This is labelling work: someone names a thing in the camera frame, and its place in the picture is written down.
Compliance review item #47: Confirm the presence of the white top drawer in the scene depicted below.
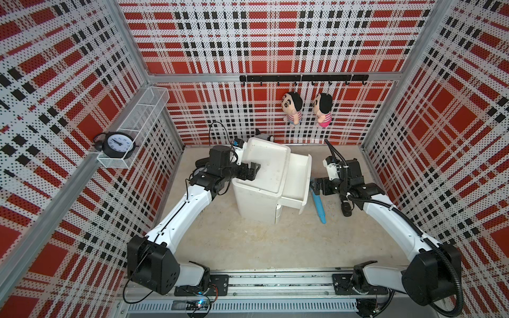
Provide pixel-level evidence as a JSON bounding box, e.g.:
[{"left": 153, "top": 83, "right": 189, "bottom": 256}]
[{"left": 279, "top": 153, "right": 312, "bottom": 215}]

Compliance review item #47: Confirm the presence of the white three-drawer cabinet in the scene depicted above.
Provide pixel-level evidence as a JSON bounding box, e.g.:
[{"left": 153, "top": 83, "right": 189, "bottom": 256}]
[{"left": 233, "top": 137, "right": 291, "bottom": 225}]

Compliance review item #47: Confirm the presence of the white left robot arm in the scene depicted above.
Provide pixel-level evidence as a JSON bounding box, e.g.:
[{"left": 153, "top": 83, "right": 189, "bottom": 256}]
[{"left": 127, "top": 139, "right": 261, "bottom": 295}]

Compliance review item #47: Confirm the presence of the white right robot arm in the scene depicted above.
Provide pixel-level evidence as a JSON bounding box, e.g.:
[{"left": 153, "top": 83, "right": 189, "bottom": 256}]
[{"left": 310, "top": 168, "right": 465, "bottom": 317}]

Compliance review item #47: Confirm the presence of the grey plush toy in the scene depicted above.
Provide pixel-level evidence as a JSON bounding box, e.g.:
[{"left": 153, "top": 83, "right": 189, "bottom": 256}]
[{"left": 255, "top": 129, "right": 274, "bottom": 143}]

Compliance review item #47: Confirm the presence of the black glasses case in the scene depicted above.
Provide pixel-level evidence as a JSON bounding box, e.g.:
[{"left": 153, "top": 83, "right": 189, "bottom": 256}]
[{"left": 195, "top": 157, "right": 209, "bottom": 168}]

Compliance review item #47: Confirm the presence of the boy doll striped shirt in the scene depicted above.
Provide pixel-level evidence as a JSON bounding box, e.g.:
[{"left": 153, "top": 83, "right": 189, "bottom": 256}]
[{"left": 281, "top": 92, "right": 303, "bottom": 127}]

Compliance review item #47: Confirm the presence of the boy doll pink shirt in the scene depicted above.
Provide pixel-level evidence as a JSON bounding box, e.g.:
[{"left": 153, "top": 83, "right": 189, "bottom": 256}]
[{"left": 312, "top": 93, "right": 333, "bottom": 128}]

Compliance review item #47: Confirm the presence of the black clock in basket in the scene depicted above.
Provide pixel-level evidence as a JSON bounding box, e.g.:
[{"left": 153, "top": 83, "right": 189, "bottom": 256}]
[{"left": 93, "top": 132, "right": 137, "bottom": 159}]

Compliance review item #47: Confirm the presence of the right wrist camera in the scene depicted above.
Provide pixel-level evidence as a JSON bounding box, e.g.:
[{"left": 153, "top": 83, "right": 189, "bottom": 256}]
[{"left": 323, "top": 156, "right": 339, "bottom": 180}]

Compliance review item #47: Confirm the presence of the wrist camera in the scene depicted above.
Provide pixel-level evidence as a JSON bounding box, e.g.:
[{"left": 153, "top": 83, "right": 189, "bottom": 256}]
[
  {"left": 323, "top": 156, "right": 339, "bottom": 180},
  {"left": 232, "top": 138, "right": 245, "bottom": 152}
]

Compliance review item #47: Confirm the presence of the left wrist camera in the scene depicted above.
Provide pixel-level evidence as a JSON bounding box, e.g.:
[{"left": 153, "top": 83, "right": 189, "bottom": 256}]
[{"left": 232, "top": 138, "right": 245, "bottom": 152}]

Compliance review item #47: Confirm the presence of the black hook rail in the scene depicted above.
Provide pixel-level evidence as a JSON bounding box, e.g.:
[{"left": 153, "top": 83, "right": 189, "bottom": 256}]
[{"left": 239, "top": 74, "right": 369, "bottom": 83}]

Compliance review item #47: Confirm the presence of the white wire basket shelf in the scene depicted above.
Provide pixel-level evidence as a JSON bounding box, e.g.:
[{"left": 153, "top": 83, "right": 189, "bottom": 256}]
[{"left": 98, "top": 86, "right": 169, "bottom": 170}]

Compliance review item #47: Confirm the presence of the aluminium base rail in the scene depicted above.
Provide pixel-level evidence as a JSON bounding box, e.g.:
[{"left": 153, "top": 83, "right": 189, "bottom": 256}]
[{"left": 115, "top": 268, "right": 446, "bottom": 318}]

